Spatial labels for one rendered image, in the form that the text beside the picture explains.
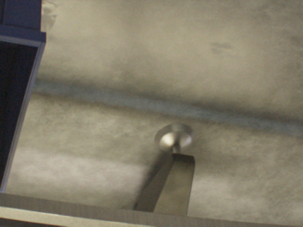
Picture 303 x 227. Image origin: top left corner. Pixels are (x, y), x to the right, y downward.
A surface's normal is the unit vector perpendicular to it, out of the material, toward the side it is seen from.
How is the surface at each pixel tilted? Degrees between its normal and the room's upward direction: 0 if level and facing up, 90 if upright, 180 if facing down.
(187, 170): 28
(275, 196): 0
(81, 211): 90
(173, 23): 0
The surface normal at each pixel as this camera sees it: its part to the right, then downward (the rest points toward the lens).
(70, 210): 0.33, -0.69
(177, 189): 0.26, 0.29
